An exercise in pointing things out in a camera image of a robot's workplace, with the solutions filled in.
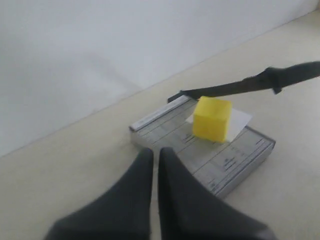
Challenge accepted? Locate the black cutter blade arm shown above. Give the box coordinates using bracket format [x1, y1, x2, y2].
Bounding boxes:
[167, 61, 320, 103]

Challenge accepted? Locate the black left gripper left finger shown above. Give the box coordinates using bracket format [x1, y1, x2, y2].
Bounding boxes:
[45, 148, 154, 240]

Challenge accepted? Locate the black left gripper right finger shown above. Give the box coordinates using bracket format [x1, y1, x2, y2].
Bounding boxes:
[158, 147, 277, 240]

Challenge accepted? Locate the yellow foam cube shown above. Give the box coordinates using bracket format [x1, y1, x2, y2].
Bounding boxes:
[192, 96, 232, 143]

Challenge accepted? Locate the grey paper cutter base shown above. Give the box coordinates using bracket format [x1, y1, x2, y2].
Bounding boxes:
[129, 96, 276, 198]

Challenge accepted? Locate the white paper sheet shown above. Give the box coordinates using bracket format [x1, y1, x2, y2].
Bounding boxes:
[185, 108, 252, 143]

